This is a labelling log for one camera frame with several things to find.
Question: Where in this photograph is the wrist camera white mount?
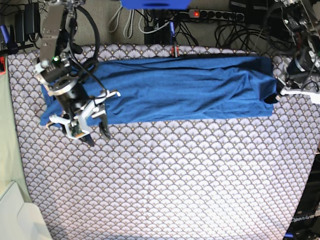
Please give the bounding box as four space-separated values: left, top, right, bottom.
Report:
46 90 121 140
280 89 320 105

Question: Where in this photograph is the white looped cable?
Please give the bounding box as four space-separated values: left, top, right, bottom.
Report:
108 7 136 39

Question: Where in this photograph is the blue handled clamp left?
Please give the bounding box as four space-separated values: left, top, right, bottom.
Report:
0 24 19 56

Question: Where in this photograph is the black power adapter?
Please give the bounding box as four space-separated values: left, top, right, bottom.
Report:
14 2 41 44

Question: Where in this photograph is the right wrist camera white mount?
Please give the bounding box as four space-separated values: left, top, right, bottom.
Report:
46 90 121 140

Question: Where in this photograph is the black power strip red switch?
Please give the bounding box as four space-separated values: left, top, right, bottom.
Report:
187 9 245 22

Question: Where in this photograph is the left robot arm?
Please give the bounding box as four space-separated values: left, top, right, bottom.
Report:
84 2 320 130

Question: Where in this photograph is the fan-patterned table cloth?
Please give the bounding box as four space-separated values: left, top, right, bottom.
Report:
7 51 320 240

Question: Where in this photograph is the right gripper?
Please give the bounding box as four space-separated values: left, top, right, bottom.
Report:
33 57 107 119

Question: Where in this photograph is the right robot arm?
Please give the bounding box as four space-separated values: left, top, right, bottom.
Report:
38 10 277 125

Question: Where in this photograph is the blue long-sleeve T-shirt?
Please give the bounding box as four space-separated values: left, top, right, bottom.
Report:
39 56 278 126

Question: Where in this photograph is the red black table clamp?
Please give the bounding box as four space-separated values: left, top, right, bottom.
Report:
169 21 179 58

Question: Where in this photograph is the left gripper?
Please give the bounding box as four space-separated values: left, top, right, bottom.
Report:
276 47 320 93

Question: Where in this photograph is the white plastic bin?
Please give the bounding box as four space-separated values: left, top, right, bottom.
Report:
0 181 52 240

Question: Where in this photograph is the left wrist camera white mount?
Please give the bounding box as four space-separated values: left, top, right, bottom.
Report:
280 89 320 105

